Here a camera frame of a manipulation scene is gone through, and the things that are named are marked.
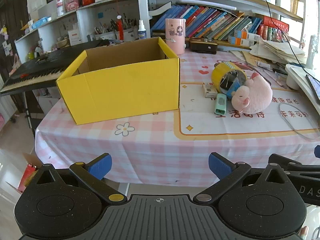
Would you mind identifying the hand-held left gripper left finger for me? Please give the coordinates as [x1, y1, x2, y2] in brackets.
[26, 153, 128, 205]

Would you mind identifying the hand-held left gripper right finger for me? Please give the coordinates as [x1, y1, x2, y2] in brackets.
[193, 152, 294, 205]

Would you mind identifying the green stapler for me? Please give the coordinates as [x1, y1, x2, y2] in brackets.
[214, 93, 227, 115]

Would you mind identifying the yellow cardboard box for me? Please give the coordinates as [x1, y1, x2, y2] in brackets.
[55, 37, 181, 125]

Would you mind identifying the small white box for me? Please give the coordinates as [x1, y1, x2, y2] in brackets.
[202, 82, 218, 98]

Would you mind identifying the pink plush pig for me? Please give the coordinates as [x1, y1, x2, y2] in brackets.
[231, 71, 273, 115]

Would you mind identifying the black binder clip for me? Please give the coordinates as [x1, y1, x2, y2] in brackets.
[221, 70, 244, 90]

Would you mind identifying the yellow tape roll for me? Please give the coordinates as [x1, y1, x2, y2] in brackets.
[211, 62, 248, 94]

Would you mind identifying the pink checked desktop cloth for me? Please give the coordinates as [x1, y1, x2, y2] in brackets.
[35, 47, 320, 188]

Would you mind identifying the dark smartphone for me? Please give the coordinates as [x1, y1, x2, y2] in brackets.
[305, 74, 320, 93]

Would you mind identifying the white desk riser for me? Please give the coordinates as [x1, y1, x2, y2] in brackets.
[285, 64, 320, 110]

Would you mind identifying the black keyboard stand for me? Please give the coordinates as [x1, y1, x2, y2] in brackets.
[22, 91, 47, 138]

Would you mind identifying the stack of papers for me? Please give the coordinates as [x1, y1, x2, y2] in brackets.
[230, 37, 308, 68]

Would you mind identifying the black electronic keyboard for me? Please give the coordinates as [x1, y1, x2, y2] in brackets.
[0, 39, 110, 96]

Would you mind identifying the dark brown box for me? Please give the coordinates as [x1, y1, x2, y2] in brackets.
[188, 38, 218, 55]

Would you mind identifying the orange and white carton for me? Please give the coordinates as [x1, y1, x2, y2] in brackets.
[228, 36, 255, 47]
[234, 30, 260, 41]

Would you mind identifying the small white carton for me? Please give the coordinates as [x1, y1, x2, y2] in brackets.
[68, 29, 82, 46]

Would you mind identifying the pink cylindrical container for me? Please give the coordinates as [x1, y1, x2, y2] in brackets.
[165, 18, 187, 55]

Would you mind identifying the pen holder with pens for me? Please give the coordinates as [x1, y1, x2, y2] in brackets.
[94, 17, 138, 42]

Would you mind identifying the red book set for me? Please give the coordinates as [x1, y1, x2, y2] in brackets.
[257, 16, 290, 40]

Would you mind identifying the white spray bottle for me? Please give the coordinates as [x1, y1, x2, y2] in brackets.
[137, 19, 147, 40]

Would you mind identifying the red bottle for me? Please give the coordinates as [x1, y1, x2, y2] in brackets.
[116, 15, 124, 40]

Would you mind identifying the row of colourful books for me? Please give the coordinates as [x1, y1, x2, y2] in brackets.
[151, 4, 263, 42]

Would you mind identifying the white bookshelf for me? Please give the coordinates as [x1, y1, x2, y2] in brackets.
[14, 0, 150, 55]

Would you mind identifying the blue tissue packet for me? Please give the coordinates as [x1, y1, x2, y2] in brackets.
[32, 17, 52, 30]

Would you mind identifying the pink box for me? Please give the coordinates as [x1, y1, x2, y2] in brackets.
[65, 0, 82, 12]

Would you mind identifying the dark wooden door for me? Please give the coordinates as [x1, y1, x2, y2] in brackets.
[0, 0, 28, 80]

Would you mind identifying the white cable loop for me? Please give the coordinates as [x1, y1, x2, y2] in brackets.
[279, 102, 320, 140]

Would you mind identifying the black cable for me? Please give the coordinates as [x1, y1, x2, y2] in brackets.
[249, 0, 305, 67]

